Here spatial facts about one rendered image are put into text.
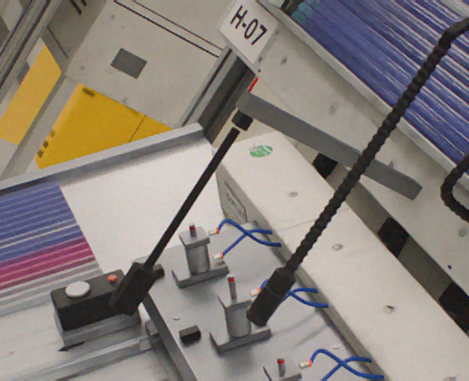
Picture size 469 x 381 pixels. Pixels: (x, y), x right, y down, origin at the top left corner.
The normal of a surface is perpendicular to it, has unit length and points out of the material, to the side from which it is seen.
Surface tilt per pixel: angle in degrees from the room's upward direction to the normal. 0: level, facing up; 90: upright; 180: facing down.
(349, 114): 90
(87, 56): 90
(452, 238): 90
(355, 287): 43
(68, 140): 90
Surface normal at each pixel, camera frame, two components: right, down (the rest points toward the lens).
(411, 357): -0.14, -0.82
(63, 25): -0.78, -0.34
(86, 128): 0.33, 0.48
